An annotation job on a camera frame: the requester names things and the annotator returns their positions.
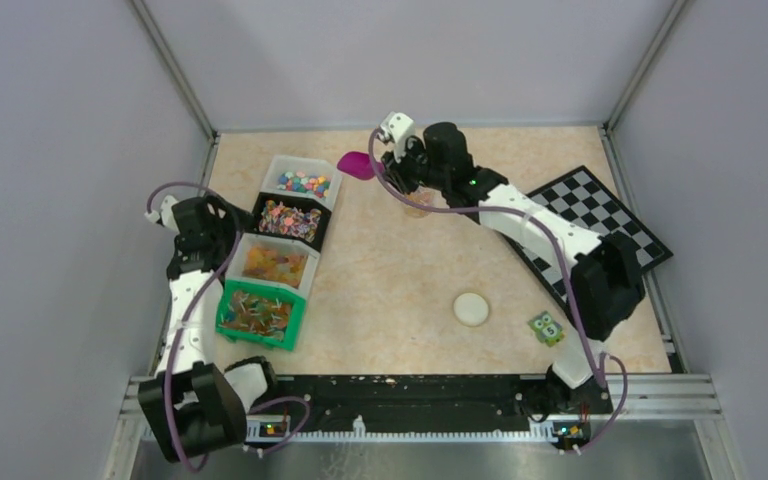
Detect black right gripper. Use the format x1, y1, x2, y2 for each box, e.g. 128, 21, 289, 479
381, 137, 448, 197

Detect clear glass jar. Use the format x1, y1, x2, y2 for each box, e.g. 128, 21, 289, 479
404, 187, 436, 219

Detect magenta plastic scoop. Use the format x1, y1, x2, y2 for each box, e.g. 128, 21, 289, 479
337, 151, 386, 181

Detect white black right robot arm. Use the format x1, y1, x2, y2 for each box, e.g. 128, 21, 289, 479
368, 115, 645, 412

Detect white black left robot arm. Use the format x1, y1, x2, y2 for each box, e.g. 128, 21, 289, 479
137, 194, 281, 466

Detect black bin mixed candies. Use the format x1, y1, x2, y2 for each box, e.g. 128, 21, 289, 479
252, 192, 332, 252

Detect green bin stick candies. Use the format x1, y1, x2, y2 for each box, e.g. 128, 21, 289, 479
215, 279, 307, 351

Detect white bin round candies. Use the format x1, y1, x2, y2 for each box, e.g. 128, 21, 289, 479
260, 155, 343, 211

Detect white bin orange gummies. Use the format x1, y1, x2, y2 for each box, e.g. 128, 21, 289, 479
225, 234, 320, 297

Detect black white chessboard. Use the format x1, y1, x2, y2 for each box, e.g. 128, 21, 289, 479
503, 166, 673, 314

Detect white round jar lid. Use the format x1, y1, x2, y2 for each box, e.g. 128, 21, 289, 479
452, 292, 490, 327

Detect green owl number card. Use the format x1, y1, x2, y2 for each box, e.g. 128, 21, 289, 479
528, 311, 565, 347

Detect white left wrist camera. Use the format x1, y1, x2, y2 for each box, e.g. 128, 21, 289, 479
144, 195, 180, 233

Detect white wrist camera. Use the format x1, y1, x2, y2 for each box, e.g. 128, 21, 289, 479
144, 195, 180, 233
376, 111, 416, 148

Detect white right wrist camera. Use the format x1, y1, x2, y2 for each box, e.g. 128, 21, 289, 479
376, 111, 416, 148

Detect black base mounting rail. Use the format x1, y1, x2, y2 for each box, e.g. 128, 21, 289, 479
265, 374, 613, 434

